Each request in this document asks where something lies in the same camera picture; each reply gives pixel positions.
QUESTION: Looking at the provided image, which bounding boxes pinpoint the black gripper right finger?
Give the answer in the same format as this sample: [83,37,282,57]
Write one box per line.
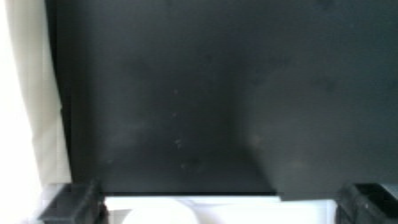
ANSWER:
[335,183,398,224]

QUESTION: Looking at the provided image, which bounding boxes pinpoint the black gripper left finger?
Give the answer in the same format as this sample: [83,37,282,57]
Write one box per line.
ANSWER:
[37,181,108,224]

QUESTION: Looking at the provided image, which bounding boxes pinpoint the white small drawer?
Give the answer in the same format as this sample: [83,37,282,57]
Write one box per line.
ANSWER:
[104,196,335,224]

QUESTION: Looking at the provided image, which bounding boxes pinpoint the white U-shaped table fence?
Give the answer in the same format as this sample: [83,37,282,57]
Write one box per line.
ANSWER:
[0,0,71,224]

